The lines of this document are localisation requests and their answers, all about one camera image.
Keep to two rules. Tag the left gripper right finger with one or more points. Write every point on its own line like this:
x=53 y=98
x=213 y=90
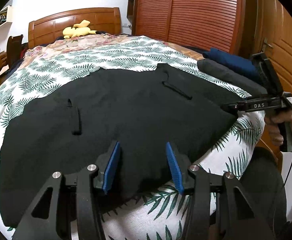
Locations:
x=178 y=164

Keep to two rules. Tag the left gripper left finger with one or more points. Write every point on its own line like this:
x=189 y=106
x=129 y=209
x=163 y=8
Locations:
x=107 y=166

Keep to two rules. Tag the black large garment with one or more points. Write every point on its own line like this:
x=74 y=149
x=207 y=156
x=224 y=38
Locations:
x=68 y=129

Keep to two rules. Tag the folded dark grey garment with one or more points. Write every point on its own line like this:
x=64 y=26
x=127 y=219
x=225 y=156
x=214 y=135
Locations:
x=223 y=73

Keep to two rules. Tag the folded navy blue garment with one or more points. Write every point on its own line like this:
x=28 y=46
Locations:
x=235 y=63

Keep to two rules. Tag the green leaf pattern bedsheet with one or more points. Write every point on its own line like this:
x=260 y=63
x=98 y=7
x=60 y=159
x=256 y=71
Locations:
x=161 y=213

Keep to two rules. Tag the wooden room door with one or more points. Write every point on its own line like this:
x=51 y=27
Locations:
x=274 y=37

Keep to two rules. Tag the louvered wooden wardrobe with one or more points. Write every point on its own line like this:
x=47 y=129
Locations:
x=227 y=25

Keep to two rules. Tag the floral quilt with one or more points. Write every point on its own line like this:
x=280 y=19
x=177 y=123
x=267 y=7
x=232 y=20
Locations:
x=81 y=43

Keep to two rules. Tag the yellow plush toy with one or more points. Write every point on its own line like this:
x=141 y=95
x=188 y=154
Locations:
x=80 y=29

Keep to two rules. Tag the wooden headboard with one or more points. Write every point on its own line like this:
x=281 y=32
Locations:
x=45 y=30

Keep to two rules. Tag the dark wooden chair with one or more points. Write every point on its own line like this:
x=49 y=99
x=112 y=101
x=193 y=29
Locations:
x=13 y=49

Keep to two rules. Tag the white wall shelf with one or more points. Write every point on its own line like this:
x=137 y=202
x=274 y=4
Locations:
x=6 y=18

